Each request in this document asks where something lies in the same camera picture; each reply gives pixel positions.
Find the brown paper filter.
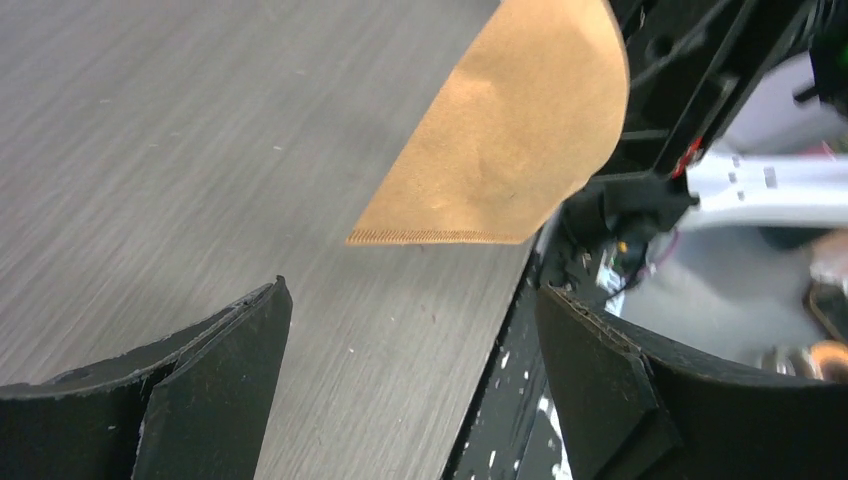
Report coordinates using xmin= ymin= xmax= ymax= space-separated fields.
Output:
xmin=347 ymin=0 xmax=630 ymax=245

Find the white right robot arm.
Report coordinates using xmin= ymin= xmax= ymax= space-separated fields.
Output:
xmin=570 ymin=1 xmax=847 ymax=235

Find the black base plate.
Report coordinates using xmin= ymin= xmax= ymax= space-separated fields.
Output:
xmin=440 ymin=198 xmax=664 ymax=480

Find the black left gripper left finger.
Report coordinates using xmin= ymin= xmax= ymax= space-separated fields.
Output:
xmin=1 ymin=278 xmax=292 ymax=479

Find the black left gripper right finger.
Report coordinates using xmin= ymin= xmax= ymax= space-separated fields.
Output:
xmin=535 ymin=287 xmax=847 ymax=479

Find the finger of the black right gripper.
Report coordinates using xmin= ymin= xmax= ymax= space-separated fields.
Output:
xmin=595 ymin=1 xmax=812 ymax=179

